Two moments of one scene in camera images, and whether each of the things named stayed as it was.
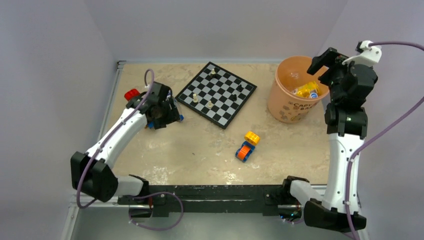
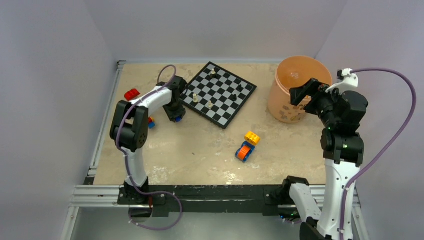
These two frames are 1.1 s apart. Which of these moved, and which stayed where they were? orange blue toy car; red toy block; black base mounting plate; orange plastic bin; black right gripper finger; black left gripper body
Moved: black left gripper body; black right gripper finger
Stayed: orange blue toy car; red toy block; black base mounting plate; orange plastic bin
